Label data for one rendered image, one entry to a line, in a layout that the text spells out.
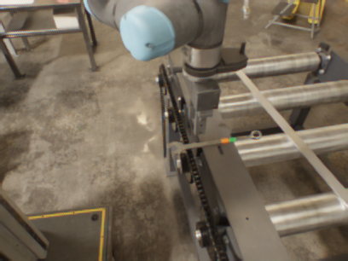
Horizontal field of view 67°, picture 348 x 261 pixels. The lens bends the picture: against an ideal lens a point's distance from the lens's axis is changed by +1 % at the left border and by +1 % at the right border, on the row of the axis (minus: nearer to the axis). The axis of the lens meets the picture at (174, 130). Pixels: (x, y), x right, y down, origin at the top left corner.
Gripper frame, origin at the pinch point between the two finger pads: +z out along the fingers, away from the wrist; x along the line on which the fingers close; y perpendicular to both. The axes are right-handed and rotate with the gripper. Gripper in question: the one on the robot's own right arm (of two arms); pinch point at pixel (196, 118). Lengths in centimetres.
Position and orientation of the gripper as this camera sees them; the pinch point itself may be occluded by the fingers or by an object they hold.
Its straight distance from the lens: 64.3
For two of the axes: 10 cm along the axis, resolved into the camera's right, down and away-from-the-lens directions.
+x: 1.9, 7.0, -6.9
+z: 0.1, 7.0, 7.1
